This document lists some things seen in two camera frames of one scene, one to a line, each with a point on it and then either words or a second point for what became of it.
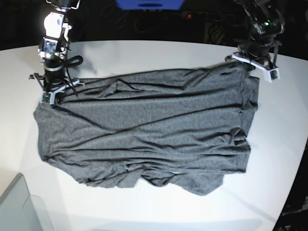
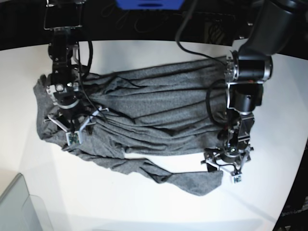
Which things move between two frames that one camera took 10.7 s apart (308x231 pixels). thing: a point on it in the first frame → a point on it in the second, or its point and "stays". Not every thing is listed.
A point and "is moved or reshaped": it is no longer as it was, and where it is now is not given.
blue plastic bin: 149,5 stays
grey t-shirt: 186,128 is moved or reshaped
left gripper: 54,81 → 73,114
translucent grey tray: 20,211 stays
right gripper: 257,50 → 230,154
